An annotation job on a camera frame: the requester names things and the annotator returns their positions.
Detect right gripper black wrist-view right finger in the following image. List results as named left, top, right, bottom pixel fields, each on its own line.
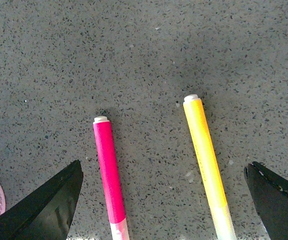
left=244, top=161, right=288, bottom=240

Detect pink highlighter pen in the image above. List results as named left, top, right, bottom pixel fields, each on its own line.
left=93, top=116, right=130, bottom=240

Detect yellow highlighter pen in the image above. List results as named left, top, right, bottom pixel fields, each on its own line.
left=183, top=94, right=236, bottom=240

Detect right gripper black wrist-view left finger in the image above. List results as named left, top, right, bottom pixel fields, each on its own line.
left=0, top=160, right=83, bottom=240

